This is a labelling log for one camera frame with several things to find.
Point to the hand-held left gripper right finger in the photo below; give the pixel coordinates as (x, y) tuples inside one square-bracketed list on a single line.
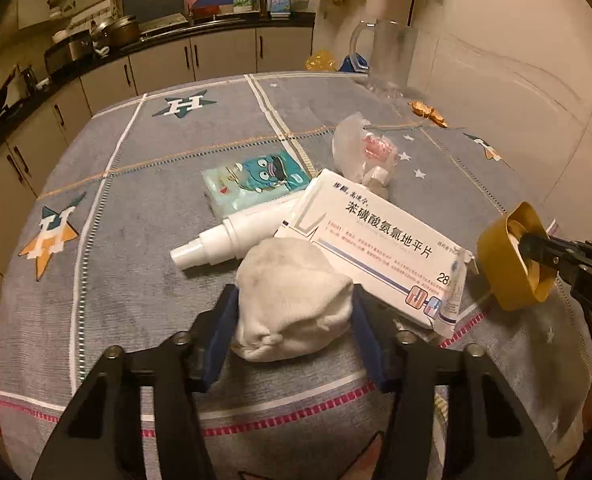
[(370, 345)]

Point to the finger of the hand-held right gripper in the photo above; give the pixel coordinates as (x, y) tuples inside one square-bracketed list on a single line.
[(545, 252)]

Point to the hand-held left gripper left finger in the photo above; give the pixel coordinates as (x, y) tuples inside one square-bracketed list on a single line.
[(221, 330)]

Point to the yellow tape roll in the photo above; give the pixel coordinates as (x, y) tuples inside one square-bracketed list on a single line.
[(495, 260)]

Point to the white sock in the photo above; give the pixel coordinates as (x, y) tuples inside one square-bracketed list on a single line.
[(291, 300)]

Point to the white spray bottle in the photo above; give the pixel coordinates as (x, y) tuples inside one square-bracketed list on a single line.
[(226, 240)]

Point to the white blue-striped medicine box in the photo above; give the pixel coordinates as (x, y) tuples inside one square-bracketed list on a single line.
[(365, 240)]

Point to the teal cartoon tissue pack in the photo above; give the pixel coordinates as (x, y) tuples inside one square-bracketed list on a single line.
[(256, 180)]

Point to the clear plastic wrapper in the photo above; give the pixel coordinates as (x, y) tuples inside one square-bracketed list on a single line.
[(360, 150)]

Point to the grey star-printed tablecloth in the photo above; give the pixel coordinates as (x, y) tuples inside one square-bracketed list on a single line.
[(151, 260)]

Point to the gold foil wrappers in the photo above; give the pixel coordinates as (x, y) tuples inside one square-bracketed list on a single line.
[(428, 112)]

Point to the glass pitcher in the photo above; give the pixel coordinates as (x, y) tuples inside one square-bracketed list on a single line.
[(390, 55)]

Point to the blue packet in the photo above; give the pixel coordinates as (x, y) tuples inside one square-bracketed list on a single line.
[(355, 64)]

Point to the cream kitchen base cabinets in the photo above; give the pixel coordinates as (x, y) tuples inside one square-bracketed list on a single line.
[(176, 60)]

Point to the yellow crumpled wrapper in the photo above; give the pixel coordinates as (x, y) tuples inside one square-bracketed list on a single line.
[(321, 61)]

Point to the kettle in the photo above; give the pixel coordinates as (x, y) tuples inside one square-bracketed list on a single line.
[(28, 82)]

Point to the metal cooking pots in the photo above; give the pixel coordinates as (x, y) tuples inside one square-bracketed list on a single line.
[(118, 32)]

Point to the rice cooker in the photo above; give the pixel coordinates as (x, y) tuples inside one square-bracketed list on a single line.
[(68, 50)]

